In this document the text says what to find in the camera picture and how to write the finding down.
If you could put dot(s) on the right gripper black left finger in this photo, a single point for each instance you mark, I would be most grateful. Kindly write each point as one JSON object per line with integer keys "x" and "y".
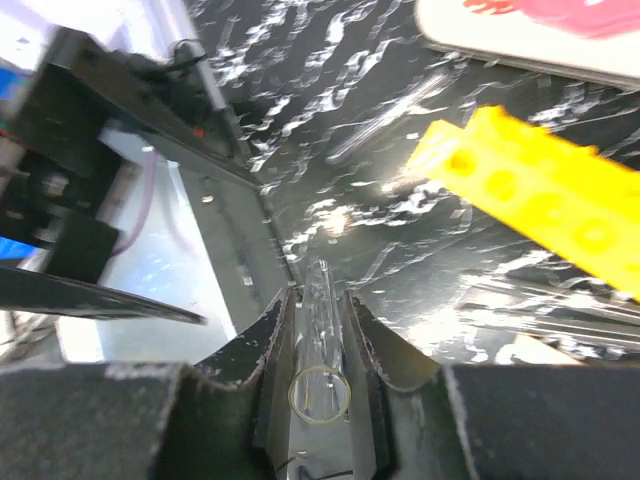
{"x": 226, "y": 417}

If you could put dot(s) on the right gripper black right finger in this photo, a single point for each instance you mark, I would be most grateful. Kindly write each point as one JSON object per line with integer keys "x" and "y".
{"x": 412, "y": 418}

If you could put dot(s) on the clear glass test tube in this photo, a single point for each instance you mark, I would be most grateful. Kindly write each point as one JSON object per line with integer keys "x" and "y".
{"x": 319, "y": 392}
{"x": 375, "y": 126}

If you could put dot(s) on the yellow plastic test tube rack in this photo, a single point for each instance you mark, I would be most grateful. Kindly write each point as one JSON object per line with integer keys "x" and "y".
{"x": 565, "y": 197}

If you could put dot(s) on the white strawberry serving tray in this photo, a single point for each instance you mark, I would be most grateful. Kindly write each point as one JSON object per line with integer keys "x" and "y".
{"x": 500, "y": 31}

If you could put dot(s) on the pink polka dot plate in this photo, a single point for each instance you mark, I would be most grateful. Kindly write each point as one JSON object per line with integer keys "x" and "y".
{"x": 590, "y": 19}

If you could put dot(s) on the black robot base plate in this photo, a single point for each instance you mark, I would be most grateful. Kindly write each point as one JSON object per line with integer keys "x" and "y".
{"x": 168, "y": 105}

